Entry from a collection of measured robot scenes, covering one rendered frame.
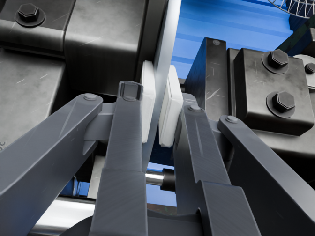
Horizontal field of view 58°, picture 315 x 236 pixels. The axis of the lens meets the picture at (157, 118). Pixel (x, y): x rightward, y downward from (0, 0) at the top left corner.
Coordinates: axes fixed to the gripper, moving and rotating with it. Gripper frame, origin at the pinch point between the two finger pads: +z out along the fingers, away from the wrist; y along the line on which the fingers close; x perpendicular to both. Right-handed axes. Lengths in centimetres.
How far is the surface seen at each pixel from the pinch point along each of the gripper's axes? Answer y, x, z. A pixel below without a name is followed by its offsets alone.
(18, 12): -11.6, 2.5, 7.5
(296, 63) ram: 18.0, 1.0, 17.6
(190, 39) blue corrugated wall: 32, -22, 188
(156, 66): -0.4, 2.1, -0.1
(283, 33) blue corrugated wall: 104, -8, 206
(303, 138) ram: 19.4, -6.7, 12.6
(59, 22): -8.6, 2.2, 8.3
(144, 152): -0.1, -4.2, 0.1
